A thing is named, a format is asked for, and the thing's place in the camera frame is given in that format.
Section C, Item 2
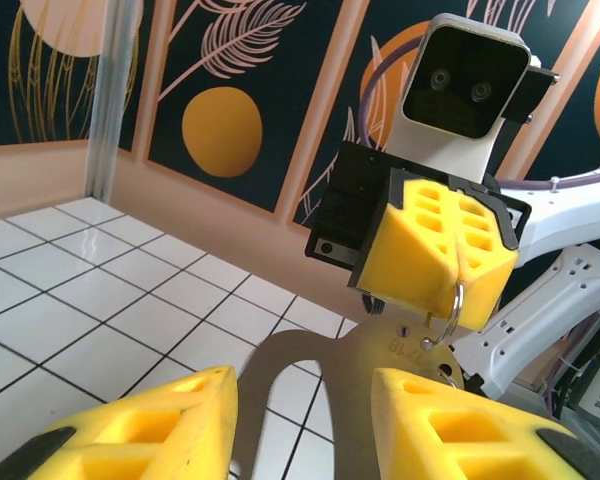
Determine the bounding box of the aluminium corner post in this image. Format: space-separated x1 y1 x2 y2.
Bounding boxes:
81 0 120 201

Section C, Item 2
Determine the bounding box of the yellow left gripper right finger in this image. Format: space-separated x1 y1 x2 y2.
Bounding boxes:
373 368 600 480

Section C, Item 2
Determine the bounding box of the silver metal keyring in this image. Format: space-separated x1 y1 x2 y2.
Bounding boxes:
422 279 469 390

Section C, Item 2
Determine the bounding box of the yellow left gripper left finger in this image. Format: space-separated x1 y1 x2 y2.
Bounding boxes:
0 364 240 480

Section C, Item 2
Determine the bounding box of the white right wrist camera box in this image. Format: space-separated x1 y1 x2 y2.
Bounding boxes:
387 13 560 184

